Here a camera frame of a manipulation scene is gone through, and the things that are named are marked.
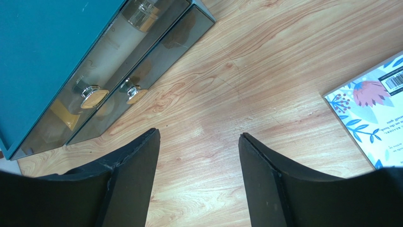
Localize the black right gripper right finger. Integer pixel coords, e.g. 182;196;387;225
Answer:
238;133;403;227

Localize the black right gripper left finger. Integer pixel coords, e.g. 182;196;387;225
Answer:
0;128;160;227

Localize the orange tube white cap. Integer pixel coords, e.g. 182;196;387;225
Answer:
50;99;80;131

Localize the cream lotion bottle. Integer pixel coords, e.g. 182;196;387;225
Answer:
73;0;160;94

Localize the clear acrylic drawer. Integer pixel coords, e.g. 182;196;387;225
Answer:
67;0;216;145
7;0;190;160

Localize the floral pink palette box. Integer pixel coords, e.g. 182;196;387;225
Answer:
323;52;403;169

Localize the teal drawer organizer box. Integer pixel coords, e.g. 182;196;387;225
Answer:
0;0;202;161

